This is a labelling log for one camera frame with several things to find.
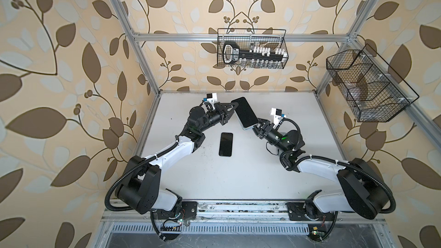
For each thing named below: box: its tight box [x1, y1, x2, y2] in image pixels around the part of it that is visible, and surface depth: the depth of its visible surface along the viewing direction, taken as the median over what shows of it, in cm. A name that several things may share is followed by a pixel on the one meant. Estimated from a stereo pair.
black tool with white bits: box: [222, 41, 289, 66], surface depth 85 cm
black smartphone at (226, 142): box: [218, 132, 234, 157], surface depth 98 cm
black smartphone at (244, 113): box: [230, 96, 259, 131], surface depth 71 cm
